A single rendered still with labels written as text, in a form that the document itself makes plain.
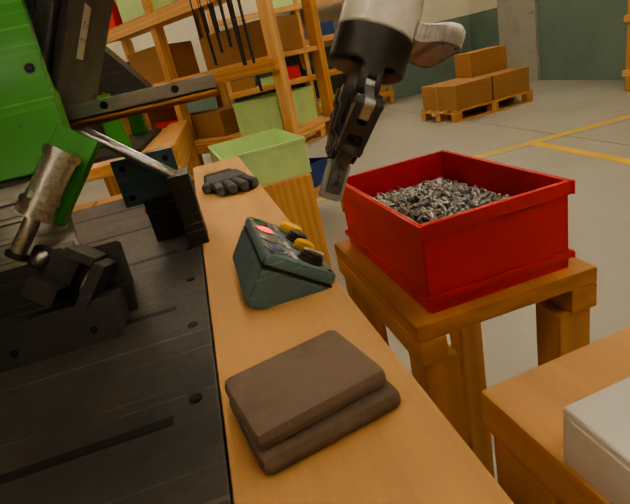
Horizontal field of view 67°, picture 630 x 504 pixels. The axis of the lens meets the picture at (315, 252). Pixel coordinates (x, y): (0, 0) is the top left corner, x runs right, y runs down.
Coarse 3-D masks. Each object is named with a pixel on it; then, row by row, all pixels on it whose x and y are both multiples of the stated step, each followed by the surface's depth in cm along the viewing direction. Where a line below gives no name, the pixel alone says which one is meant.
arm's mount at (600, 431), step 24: (624, 384) 30; (576, 408) 29; (600, 408) 28; (624, 408) 28; (576, 432) 28; (600, 432) 27; (624, 432) 27; (576, 456) 29; (600, 456) 27; (624, 456) 25; (600, 480) 28; (624, 480) 26
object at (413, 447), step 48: (240, 192) 98; (240, 288) 54; (336, 288) 49; (240, 336) 44; (288, 336) 42; (240, 432) 32; (384, 432) 30; (432, 432) 29; (240, 480) 28; (288, 480) 28; (336, 480) 27; (384, 480) 26; (432, 480) 26; (480, 480) 25
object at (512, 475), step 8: (496, 440) 39; (496, 448) 40; (504, 448) 38; (496, 456) 40; (504, 456) 39; (512, 456) 37; (496, 464) 41; (504, 464) 39; (512, 464) 38; (520, 464) 37; (504, 472) 40; (512, 472) 38; (520, 472) 37; (528, 472) 36; (504, 480) 40; (512, 480) 39; (520, 480) 37; (528, 480) 36; (536, 480) 35; (504, 488) 40; (512, 488) 39; (520, 488) 38; (528, 488) 37; (536, 488) 35; (544, 488) 34; (512, 496) 40; (520, 496) 38; (528, 496) 37; (536, 496) 36; (544, 496) 35; (552, 496) 34
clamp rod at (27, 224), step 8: (24, 224) 48; (32, 224) 48; (24, 232) 48; (32, 232) 48; (16, 240) 48; (24, 240) 48; (32, 240) 49; (16, 248) 48; (24, 248) 48; (8, 256) 47; (16, 256) 48; (24, 256) 48
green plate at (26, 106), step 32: (0, 0) 48; (0, 32) 49; (32, 32) 49; (0, 64) 49; (32, 64) 49; (0, 96) 49; (32, 96) 50; (0, 128) 49; (32, 128) 50; (0, 160) 49; (32, 160) 50
